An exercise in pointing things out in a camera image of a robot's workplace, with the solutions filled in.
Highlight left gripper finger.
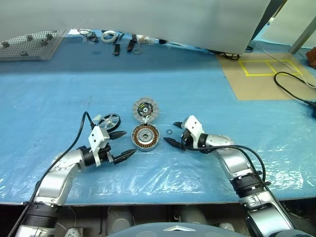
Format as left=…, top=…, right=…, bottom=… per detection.
left=113, top=149, right=137, bottom=165
left=110, top=130, right=127, bottom=142

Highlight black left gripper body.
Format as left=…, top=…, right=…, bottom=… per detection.
left=98, top=132, right=118, bottom=165

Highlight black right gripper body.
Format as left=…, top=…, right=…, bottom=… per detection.
left=180, top=128, right=198, bottom=151

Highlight grey motor housing copper windings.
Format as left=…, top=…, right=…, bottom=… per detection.
left=130, top=122, right=160, bottom=152

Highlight grey motor lid circuit board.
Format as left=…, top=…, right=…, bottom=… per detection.
left=132, top=97, right=160, bottom=122

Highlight grey rounded shape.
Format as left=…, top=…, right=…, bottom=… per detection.
left=172, top=206, right=208, bottom=224
left=107, top=206, right=135, bottom=232

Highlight blue plastic table cover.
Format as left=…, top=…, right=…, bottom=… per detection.
left=0, top=28, right=316, bottom=205

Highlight brown cardboard sheet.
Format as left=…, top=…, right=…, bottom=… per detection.
left=216, top=53, right=316, bottom=101

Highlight grey robot torso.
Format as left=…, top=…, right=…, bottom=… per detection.
left=106, top=218, right=250, bottom=237

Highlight small white beige parts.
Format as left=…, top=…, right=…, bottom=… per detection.
left=137, top=35, right=154, bottom=45

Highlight thin black tweezers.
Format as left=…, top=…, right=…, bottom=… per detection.
left=112, top=33, right=125, bottom=45

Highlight white tape roll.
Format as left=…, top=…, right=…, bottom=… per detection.
left=101, top=30, right=117, bottom=43

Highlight white fabric sheet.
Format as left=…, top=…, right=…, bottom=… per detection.
left=0, top=0, right=289, bottom=55

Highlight perforated metal plate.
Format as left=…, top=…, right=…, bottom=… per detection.
left=0, top=30, right=61, bottom=62

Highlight brown wooden block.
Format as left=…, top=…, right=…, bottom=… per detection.
left=306, top=46, right=316, bottom=69

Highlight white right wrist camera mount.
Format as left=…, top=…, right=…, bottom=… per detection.
left=181, top=115, right=205, bottom=149

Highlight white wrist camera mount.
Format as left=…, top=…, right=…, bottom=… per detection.
left=181, top=115, right=205, bottom=149
left=88, top=126, right=111, bottom=168

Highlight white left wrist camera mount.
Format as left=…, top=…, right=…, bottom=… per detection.
left=88, top=126, right=111, bottom=168

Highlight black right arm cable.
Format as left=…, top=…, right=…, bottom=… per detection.
left=201, top=145, right=271, bottom=191

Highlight black cable bundle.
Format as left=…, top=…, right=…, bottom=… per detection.
left=206, top=48, right=254, bottom=61

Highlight thick black power cable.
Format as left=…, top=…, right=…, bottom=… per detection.
left=273, top=71, right=316, bottom=109

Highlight thin black coiled cable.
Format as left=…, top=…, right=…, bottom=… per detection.
left=79, top=29, right=99, bottom=42

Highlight thin white cable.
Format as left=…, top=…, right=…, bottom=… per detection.
left=254, top=40, right=316, bottom=87

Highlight grey metal frame post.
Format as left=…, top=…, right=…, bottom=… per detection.
left=287, top=17, right=316, bottom=54

